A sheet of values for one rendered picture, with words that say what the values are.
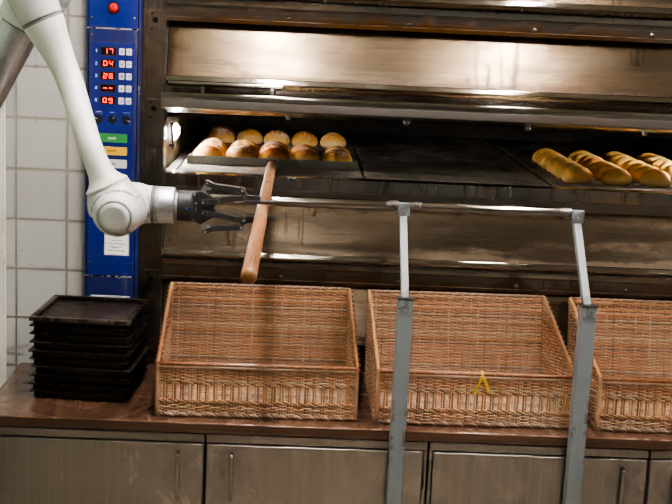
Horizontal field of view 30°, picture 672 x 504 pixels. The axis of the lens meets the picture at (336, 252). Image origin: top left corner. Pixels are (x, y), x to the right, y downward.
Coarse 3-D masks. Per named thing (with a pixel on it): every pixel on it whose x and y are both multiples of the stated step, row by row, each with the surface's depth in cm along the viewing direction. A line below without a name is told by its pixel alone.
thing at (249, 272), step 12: (264, 180) 347; (264, 192) 322; (264, 204) 303; (264, 216) 287; (252, 228) 271; (264, 228) 274; (252, 240) 254; (252, 252) 241; (252, 264) 230; (240, 276) 226; (252, 276) 226
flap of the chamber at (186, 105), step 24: (384, 120) 377; (432, 120) 368; (456, 120) 364; (480, 120) 362; (504, 120) 362; (528, 120) 362; (552, 120) 363; (576, 120) 363; (600, 120) 363; (624, 120) 363; (648, 120) 363
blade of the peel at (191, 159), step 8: (192, 160) 401; (200, 160) 402; (208, 160) 402; (216, 160) 402; (224, 160) 402; (232, 160) 402; (240, 160) 402; (248, 160) 402; (256, 160) 402; (264, 160) 402; (280, 160) 402; (288, 160) 402; (296, 160) 402; (304, 160) 402; (312, 160) 402; (320, 160) 425; (352, 160) 429; (304, 168) 403; (312, 168) 403; (320, 168) 403; (328, 168) 403; (336, 168) 403; (344, 168) 403; (352, 168) 403
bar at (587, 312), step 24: (528, 216) 345; (552, 216) 345; (576, 216) 344; (576, 240) 341; (408, 288) 329; (408, 312) 326; (408, 336) 327; (576, 336) 332; (408, 360) 328; (576, 360) 330; (408, 384) 329; (576, 384) 330; (576, 408) 331; (576, 432) 333; (576, 456) 334; (576, 480) 335
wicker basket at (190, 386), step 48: (192, 288) 380; (240, 288) 381; (288, 288) 382; (336, 288) 382; (192, 336) 379; (240, 336) 380; (288, 336) 380; (336, 336) 382; (192, 384) 338; (240, 384) 339; (288, 384) 339; (336, 384) 340
